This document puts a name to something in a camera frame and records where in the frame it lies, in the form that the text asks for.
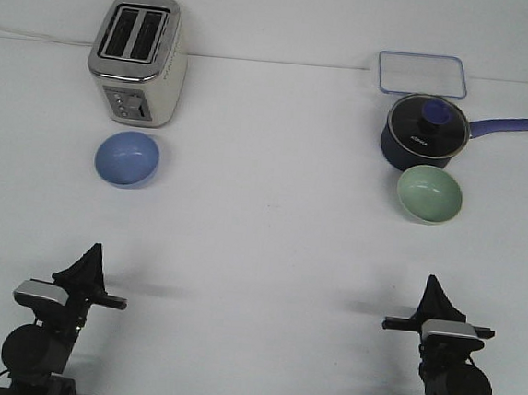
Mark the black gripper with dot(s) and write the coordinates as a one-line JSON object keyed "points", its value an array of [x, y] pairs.
{"points": [[84, 282], [438, 354]]}

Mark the green bowl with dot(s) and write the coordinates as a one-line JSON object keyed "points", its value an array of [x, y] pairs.
{"points": [[429, 194]]}

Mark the blue bowl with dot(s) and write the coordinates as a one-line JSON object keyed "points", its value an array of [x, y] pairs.
{"points": [[127, 160]]}

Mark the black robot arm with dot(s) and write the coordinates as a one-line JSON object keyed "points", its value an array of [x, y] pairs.
{"points": [[35, 355], [462, 379]]}

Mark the glass pot lid blue knob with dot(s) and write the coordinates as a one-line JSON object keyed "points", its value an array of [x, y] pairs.
{"points": [[428, 126]]}

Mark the silver two-slot toaster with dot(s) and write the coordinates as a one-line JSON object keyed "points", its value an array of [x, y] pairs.
{"points": [[139, 61]]}

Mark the clear blue-rimmed container lid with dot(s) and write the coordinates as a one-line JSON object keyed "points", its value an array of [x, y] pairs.
{"points": [[412, 72]]}

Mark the blue saucepan with handle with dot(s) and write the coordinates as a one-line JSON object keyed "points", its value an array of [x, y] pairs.
{"points": [[403, 159]]}

